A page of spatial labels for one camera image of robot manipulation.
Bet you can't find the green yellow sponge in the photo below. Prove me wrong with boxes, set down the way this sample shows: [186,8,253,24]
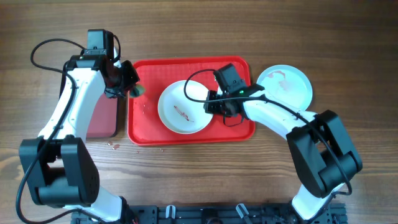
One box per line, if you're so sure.
[129,84,146,98]

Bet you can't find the white plate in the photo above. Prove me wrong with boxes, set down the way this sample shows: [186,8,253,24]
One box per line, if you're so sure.
[157,80,213,134]

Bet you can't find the light blue plate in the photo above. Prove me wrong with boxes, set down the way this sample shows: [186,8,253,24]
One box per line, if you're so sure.
[256,65,313,110]

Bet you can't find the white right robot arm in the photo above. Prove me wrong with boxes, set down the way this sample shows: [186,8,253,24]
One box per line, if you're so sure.
[204,88,363,223]

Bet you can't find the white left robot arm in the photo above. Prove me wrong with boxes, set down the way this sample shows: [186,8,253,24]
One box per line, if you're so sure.
[16,49,139,223]

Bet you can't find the black tray with water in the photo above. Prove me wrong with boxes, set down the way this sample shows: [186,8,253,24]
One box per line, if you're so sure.
[58,62,119,139]

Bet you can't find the red plastic tray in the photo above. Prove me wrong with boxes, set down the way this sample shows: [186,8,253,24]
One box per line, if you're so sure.
[127,56,255,146]

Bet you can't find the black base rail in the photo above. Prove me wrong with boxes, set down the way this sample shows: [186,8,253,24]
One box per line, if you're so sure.
[70,202,348,224]

